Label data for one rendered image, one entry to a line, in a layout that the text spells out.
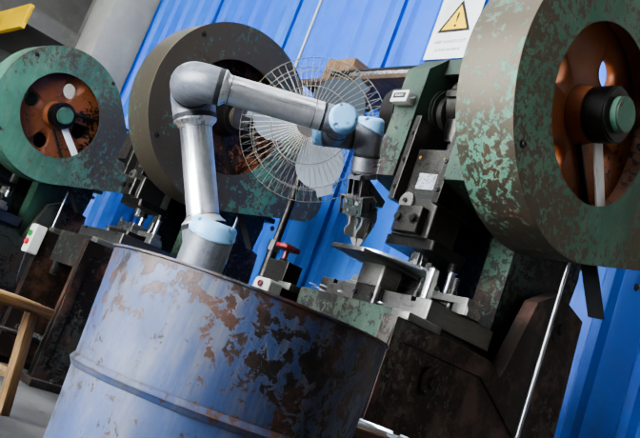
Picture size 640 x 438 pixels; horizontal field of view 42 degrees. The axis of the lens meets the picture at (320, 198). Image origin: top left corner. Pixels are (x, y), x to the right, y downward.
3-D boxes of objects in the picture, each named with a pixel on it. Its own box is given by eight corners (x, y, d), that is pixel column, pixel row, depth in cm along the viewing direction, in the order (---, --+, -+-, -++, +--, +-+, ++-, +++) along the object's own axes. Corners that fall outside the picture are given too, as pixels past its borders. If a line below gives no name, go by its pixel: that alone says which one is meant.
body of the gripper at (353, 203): (336, 214, 228) (343, 170, 226) (352, 211, 235) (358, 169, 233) (361, 220, 224) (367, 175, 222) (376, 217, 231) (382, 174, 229)
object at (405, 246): (429, 258, 238) (434, 240, 239) (380, 249, 253) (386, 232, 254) (461, 276, 248) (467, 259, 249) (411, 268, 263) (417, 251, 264)
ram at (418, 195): (417, 232, 238) (450, 139, 244) (380, 228, 249) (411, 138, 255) (452, 253, 248) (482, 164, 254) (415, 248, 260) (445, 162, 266)
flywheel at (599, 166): (688, -28, 236) (692, 219, 249) (622, -19, 252) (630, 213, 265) (540, -22, 191) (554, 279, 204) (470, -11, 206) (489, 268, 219)
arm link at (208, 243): (172, 259, 194) (194, 206, 197) (174, 264, 208) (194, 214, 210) (221, 277, 195) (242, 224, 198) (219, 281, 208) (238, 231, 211)
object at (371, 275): (349, 291, 222) (366, 245, 225) (315, 284, 233) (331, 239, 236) (406, 320, 238) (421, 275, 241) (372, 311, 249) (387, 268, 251)
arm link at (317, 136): (318, 109, 218) (359, 114, 220) (311, 120, 229) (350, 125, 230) (315, 138, 217) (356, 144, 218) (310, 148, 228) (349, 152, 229)
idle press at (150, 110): (21, 391, 302) (197, -21, 338) (-54, 340, 379) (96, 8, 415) (316, 473, 394) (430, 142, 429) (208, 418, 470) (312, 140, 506)
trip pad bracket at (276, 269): (268, 319, 247) (290, 258, 251) (249, 313, 255) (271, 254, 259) (282, 326, 251) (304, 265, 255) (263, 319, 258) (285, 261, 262)
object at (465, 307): (466, 315, 227) (477, 280, 229) (420, 305, 239) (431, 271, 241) (478, 322, 230) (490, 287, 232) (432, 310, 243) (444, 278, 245)
